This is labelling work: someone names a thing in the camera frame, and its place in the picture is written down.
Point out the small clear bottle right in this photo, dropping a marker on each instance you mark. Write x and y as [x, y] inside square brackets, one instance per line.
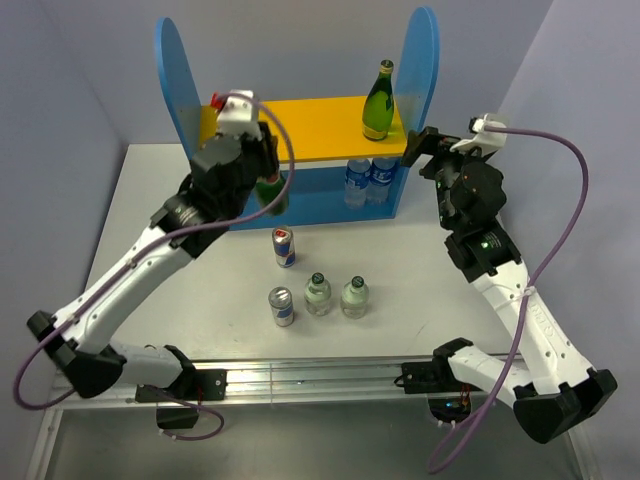
[354, 298]

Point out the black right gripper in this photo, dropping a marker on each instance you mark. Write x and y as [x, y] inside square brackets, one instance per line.
[431, 141]

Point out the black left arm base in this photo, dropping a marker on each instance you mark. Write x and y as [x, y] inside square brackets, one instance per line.
[204, 385]

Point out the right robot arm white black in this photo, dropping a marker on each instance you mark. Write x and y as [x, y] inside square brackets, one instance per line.
[557, 388]

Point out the clear pocari sweat bottle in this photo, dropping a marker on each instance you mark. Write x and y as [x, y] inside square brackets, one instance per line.
[356, 182]
[381, 176]

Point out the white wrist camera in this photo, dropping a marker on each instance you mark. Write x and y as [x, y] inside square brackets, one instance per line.
[487, 133]
[236, 115]

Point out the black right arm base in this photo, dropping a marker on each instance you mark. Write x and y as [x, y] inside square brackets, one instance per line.
[449, 400]

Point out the green glass bottle yellow label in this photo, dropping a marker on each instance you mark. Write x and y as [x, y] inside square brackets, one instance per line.
[378, 110]

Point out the clear Pocari Sweat bottle right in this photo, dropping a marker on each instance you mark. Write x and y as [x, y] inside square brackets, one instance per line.
[381, 176]

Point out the small clear bottle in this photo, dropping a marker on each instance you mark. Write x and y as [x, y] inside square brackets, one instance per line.
[317, 295]
[354, 298]

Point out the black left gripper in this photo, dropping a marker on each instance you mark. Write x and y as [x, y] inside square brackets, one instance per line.
[266, 148]

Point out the aluminium mounting rail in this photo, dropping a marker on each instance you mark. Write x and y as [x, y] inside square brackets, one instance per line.
[291, 381]

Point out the small clear bottle left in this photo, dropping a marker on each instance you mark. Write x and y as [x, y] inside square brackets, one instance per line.
[317, 295]

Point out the blue silver Red Bull can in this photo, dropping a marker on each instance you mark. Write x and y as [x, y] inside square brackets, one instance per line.
[283, 244]

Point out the clear Pocari Sweat bottle left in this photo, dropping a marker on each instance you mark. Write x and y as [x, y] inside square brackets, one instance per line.
[356, 182]

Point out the green glass Perrier bottle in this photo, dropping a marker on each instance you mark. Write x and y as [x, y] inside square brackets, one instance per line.
[268, 189]

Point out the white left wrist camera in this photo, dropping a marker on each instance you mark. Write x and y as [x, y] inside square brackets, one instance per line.
[236, 115]

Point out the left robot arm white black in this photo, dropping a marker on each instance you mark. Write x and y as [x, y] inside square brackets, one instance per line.
[78, 337]

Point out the silver blue can front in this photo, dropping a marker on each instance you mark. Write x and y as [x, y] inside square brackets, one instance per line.
[281, 303]

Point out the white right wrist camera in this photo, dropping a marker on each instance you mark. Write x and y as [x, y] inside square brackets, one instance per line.
[487, 133]

